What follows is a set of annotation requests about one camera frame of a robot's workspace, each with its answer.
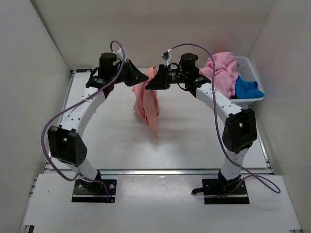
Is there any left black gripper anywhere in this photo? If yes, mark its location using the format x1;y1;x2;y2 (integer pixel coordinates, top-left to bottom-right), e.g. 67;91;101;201
114;58;150;85

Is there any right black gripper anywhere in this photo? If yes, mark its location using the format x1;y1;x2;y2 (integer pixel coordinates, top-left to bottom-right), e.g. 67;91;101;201
145;66;188;92

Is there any salmon pink t shirt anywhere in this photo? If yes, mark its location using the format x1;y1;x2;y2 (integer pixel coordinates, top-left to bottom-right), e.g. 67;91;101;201
132;67;160;140

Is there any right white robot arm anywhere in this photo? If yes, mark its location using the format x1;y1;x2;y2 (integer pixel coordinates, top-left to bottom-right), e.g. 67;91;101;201
145;53;257;195

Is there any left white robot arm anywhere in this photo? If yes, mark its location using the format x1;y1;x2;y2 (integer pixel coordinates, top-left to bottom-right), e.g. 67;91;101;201
47;52;148;193

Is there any blue label sticker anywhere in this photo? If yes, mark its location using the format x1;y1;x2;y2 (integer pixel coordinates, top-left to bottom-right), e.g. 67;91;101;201
75;68;92;73

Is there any light pink t shirt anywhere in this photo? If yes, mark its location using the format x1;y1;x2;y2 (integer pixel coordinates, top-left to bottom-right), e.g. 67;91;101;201
200;52;238;99

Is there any blue t shirt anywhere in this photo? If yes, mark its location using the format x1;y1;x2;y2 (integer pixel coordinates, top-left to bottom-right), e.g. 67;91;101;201
235;76;265;99

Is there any white plastic laundry basket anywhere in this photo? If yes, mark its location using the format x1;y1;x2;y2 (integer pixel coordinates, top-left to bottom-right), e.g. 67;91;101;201
231;56;264;108

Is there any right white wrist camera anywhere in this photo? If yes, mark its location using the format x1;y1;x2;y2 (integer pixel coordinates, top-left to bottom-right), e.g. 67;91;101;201
160;50;171;61

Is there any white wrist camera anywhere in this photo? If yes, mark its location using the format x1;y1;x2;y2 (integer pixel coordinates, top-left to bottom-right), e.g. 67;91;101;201
160;50;171;61
116;47;124;57

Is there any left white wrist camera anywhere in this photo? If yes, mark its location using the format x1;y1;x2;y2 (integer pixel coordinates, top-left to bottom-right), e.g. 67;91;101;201
116;47;124;57

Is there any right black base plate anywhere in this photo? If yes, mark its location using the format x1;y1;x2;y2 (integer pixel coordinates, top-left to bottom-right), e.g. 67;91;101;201
191;179;250;205

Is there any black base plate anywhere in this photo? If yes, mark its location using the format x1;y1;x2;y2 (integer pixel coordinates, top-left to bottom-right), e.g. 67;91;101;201
71;179;117;203
191;179;250;205

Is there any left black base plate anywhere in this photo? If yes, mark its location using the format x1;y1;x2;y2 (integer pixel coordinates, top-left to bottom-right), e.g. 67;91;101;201
71;179;117;203

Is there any aluminium table edge rail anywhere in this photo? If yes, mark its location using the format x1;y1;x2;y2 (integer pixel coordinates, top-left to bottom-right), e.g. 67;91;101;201
97;167;273;176

